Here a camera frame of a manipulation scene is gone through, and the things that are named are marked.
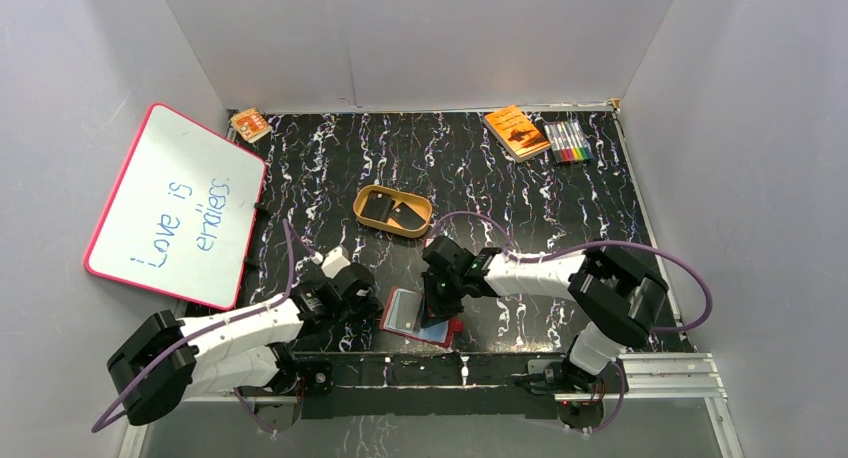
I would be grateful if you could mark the orange book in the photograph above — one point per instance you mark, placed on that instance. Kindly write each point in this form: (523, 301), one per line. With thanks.
(513, 128)

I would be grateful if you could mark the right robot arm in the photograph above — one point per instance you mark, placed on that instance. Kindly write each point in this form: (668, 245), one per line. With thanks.
(621, 297)

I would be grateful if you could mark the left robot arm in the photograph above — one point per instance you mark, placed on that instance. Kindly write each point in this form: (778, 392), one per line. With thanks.
(168, 359)

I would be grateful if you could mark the black cards stack in tray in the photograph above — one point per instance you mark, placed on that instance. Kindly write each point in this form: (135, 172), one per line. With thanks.
(378, 206)

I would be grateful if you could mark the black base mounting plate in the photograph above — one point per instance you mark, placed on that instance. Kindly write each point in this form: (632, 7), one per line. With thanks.
(334, 385)

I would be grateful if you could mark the tan oval tray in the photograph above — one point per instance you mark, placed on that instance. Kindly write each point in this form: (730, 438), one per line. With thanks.
(419, 203)

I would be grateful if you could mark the pink framed whiteboard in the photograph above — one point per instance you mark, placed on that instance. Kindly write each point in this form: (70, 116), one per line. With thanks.
(181, 214)

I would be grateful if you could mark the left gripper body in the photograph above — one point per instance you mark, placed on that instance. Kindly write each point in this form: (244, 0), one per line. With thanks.
(365, 302)

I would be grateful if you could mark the small orange card box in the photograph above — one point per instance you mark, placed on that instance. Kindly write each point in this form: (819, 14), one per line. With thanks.
(250, 125)

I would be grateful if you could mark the coloured marker pen pack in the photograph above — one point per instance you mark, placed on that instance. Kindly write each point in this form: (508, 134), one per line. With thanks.
(568, 142)

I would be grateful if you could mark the red card holder wallet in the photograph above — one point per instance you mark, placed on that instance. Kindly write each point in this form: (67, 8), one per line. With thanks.
(458, 327)

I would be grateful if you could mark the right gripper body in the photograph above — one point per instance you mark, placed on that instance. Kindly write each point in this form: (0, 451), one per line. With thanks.
(443, 298)

